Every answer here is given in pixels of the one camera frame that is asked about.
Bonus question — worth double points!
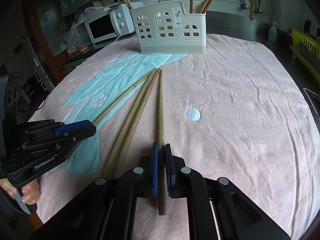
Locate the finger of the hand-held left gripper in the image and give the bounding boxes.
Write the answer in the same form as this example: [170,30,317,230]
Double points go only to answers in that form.
[15,119,93,143]
[19,125,97,155]

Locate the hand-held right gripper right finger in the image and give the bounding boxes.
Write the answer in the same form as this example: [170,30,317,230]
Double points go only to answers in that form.
[165,143,295,240]

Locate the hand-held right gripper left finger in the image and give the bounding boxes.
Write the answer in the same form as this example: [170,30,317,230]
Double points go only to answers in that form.
[30,142,158,240]

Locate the brown wooden chopstick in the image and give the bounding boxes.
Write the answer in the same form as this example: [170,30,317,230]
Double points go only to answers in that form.
[91,67,157,127]
[157,69,167,216]
[102,71,154,174]

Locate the pair of chopsticks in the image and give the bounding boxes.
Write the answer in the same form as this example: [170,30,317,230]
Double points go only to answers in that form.
[108,68,160,180]

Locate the cream plastic chopstick holder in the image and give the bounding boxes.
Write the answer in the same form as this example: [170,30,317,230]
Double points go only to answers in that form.
[129,0,208,55]

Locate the person's left hand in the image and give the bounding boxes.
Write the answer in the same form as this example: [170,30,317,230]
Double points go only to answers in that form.
[0,179,40,205]

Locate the green base cabinet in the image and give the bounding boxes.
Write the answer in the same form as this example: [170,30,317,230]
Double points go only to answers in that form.
[63,57,88,75]

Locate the pink and blue printed blanket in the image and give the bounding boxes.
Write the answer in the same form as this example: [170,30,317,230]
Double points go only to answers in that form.
[27,34,318,240]

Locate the clear plastic food bag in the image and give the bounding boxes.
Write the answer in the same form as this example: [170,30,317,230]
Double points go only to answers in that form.
[63,21,90,57]

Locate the crumpled clear plastic bag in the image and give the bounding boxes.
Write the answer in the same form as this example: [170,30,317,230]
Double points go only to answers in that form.
[80,5,110,18]

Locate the white microwave oven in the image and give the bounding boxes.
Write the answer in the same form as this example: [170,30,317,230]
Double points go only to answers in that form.
[84,3,135,44]

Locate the blue soap dispenser bottle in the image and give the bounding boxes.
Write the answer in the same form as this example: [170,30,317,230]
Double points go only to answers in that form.
[267,21,279,43]

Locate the green plastic dish rack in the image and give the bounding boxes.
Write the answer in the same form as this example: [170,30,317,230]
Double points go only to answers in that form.
[289,28,320,79]

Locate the brown wooden door frame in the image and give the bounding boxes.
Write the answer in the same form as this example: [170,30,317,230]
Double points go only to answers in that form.
[25,0,66,85]

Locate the yellow gas hose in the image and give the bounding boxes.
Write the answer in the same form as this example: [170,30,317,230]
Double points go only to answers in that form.
[249,0,262,21]

